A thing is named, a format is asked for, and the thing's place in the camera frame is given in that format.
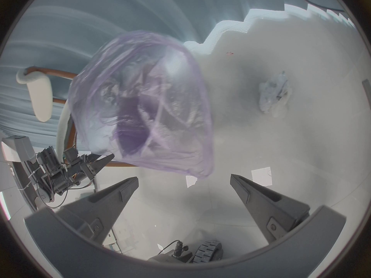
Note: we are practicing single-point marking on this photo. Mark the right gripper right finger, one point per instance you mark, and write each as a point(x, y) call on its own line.
point(269, 210)

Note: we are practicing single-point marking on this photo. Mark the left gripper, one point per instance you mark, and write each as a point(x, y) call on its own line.
point(84, 171)

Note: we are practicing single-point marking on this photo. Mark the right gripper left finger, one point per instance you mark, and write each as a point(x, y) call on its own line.
point(98, 210)

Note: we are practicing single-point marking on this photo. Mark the purple plastic bag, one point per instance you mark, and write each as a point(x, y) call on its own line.
point(95, 103)

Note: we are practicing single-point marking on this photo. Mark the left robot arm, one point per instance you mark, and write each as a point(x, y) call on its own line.
point(20, 149)

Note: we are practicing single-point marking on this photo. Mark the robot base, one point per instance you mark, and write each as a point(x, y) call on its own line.
point(174, 258)

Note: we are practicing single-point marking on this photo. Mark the white padded wooden chair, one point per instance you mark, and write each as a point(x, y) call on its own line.
point(40, 97)

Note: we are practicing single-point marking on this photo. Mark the crumpled white paper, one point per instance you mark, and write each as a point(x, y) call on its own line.
point(272, 94)

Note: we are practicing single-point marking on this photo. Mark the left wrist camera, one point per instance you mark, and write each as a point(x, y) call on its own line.
point(71, 155)

